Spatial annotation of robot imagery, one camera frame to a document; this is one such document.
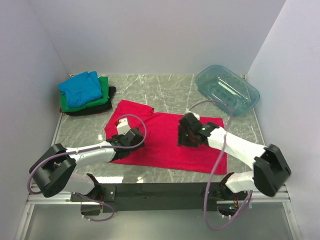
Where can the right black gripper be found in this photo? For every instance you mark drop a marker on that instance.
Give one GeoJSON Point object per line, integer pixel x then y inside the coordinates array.
{"type": "Point", "coordinates": [181, 140]}

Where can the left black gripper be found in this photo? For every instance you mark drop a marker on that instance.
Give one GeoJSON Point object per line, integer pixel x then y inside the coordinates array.
{"type": "Point", "coordinates": [117, 136]}

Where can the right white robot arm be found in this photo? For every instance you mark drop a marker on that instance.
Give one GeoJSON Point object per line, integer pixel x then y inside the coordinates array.
{"type": "Point", "coordinates": [268, 168]}

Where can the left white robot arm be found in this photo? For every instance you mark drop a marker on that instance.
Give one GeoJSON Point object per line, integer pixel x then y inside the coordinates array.
{"type": "Point", "coordinates": [53, 172]}

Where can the folded black t shirt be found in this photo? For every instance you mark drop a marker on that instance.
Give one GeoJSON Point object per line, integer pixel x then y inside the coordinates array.
{"type": "Point", "coordinates": [96, 109]}

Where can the clear blue plastic tub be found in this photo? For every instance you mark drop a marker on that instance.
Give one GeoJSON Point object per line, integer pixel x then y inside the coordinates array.
{"type": "Point", "coordinates": [233, 93]}

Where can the folded green t shirt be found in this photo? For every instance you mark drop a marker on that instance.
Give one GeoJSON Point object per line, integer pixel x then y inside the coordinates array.
{"type": "Point", "coordinates": [104, 84]}

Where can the black base beam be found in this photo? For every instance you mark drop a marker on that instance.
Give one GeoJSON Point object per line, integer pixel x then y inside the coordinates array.
{"type": "Point", "coordinates": [154, 196]}

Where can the folded blue t shirt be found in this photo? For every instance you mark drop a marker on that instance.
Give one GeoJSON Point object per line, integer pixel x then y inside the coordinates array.
{"type": "Point", "coordinates": [81, 89]}

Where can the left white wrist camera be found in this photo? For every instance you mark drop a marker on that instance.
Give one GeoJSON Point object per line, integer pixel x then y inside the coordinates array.
{"type": "Point", "coordinates": [122, 126]}

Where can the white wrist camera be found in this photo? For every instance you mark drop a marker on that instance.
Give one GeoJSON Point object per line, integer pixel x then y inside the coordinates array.
{"type": "Point", "coordinates": [195, 113]}
{"type": "Point", "coordinates": [122, 126]}

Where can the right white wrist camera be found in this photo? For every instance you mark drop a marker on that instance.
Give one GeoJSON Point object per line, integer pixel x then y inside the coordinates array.
{"type": "Point", "coordinates": [195, 113]}

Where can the aluminium frame rail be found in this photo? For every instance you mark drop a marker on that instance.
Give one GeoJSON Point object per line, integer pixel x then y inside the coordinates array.
{"type": "Point", "coordinates": [69, 132]}

